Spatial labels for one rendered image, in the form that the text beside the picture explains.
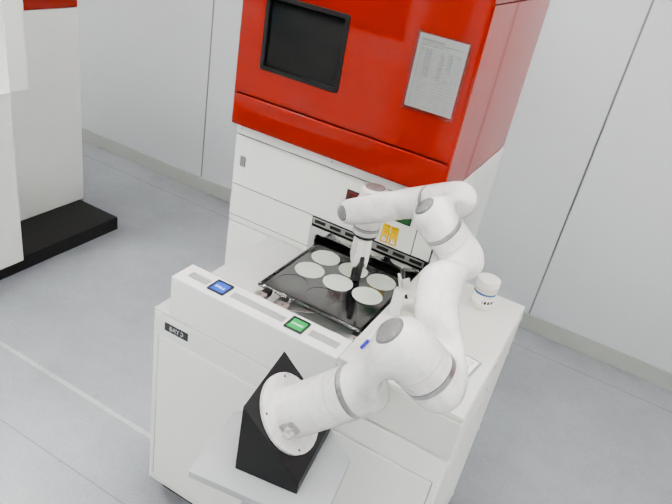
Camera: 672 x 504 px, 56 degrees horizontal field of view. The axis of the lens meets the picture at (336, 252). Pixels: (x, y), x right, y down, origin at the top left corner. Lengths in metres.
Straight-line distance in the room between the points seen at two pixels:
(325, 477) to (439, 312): 0.48
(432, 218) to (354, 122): 0.65
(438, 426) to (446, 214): 0.52
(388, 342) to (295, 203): 1.17
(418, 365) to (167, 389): 1.10
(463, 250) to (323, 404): 0.49
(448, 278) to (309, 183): 0.96
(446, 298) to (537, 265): 2.33
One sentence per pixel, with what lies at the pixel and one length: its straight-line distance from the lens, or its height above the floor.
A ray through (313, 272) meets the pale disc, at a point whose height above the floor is 0.90.
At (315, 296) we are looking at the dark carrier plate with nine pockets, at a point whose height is 0.90.
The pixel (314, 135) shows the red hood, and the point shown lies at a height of 1.28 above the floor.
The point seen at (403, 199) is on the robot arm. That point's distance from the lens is 1.77.
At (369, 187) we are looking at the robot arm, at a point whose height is 1.24.
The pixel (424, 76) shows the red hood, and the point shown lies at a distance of 1.91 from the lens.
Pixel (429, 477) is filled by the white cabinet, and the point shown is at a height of 0.74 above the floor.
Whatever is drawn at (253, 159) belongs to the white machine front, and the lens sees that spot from 2.34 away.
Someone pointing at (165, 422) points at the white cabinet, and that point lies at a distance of 2.22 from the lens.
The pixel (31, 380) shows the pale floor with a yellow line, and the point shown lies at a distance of 3.00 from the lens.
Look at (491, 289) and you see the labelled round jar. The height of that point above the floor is 1.04.
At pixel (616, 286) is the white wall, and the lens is 3.64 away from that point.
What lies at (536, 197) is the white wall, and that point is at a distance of 3.53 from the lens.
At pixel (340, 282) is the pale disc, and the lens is 2.05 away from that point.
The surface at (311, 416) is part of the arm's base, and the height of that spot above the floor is 1.01.
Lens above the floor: 1.98
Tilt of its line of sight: 29 degrees down
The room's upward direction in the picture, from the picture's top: 11 degrees clockwise
